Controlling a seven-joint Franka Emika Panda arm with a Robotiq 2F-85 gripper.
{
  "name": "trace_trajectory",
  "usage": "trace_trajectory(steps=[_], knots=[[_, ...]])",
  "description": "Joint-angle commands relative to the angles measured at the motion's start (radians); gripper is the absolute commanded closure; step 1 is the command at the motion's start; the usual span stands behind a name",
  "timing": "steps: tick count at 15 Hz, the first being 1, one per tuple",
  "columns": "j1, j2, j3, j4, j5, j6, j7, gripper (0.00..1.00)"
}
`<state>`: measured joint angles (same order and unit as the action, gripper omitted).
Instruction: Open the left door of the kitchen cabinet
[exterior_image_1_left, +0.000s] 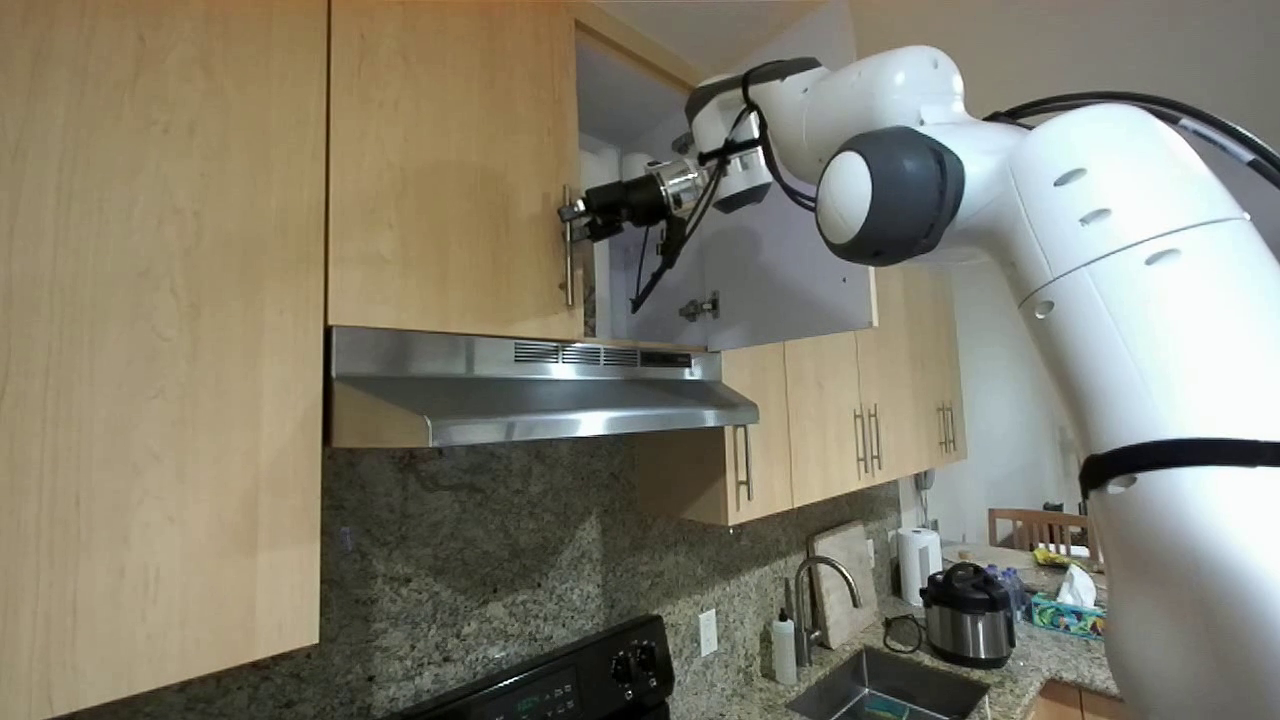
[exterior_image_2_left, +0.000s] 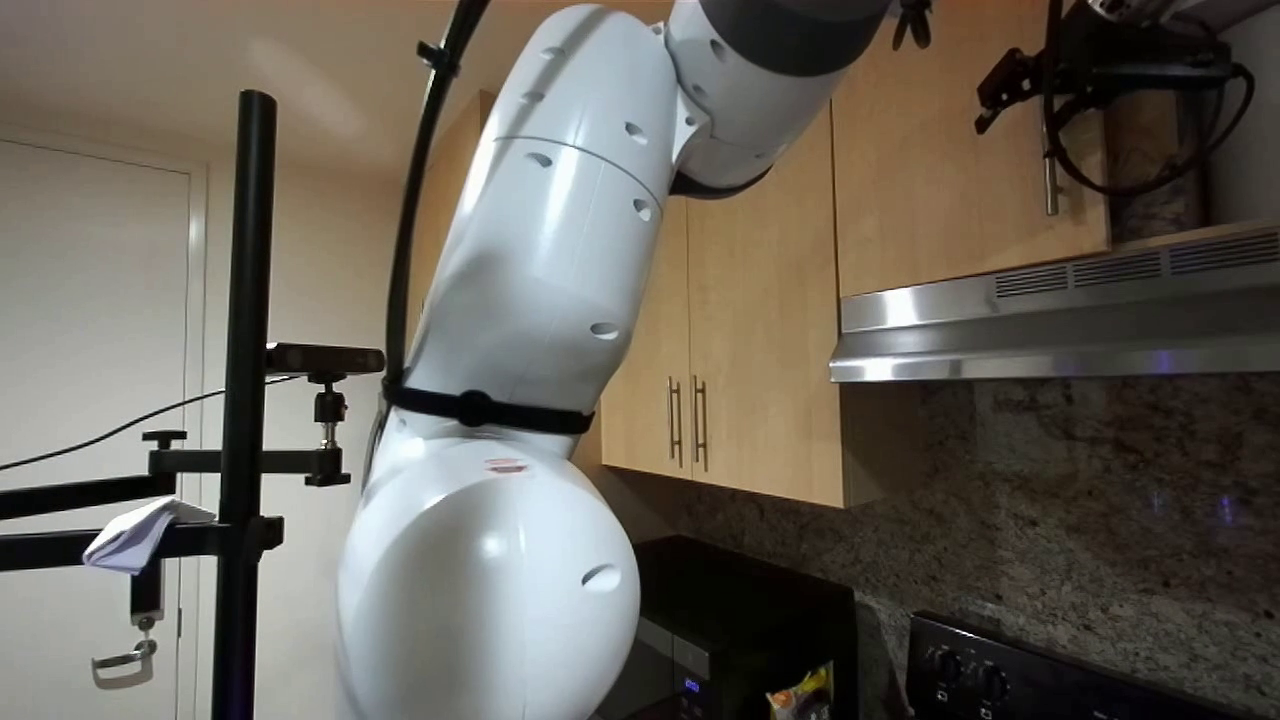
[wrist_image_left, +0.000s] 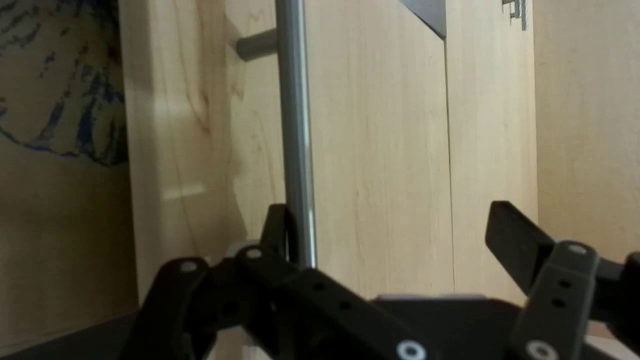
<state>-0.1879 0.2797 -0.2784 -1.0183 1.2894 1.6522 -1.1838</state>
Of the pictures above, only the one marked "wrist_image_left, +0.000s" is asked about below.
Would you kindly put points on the wooden cabinet door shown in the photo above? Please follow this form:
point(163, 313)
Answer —
point(413, 136)

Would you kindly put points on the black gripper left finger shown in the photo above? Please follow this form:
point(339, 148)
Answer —
point(289, 313)

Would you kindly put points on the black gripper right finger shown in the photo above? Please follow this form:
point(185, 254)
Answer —
point(566, 285)

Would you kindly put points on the Fiji cardboard box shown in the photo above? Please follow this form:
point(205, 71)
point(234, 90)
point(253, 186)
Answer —
point(61, 79)

